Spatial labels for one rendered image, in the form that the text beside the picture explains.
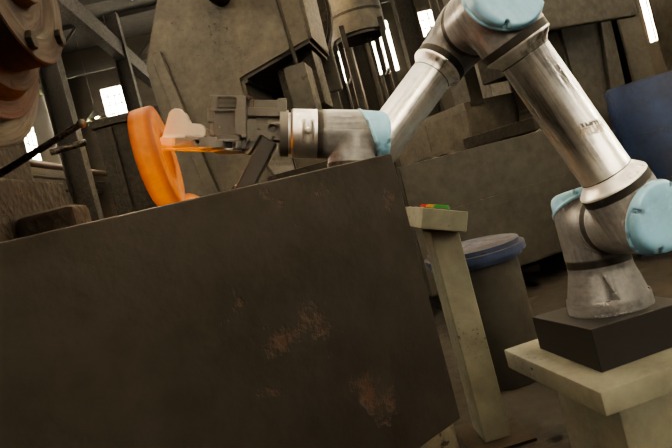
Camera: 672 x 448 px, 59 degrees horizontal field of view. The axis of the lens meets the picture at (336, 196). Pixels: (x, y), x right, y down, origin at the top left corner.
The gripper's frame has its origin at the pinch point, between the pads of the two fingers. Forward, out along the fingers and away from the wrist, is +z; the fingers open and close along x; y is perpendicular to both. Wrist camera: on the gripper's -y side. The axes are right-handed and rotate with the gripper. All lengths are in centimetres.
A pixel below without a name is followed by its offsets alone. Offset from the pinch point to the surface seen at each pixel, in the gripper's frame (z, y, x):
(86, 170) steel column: 290, 33, -831
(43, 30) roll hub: 15.2, 16.2, 2.5
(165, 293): -16, -11, 69
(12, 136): 19.0, 0.8, 3.6
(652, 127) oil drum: -224, 33, -232
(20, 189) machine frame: 27.1, -6.4, -17.4
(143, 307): -15, -12, 69
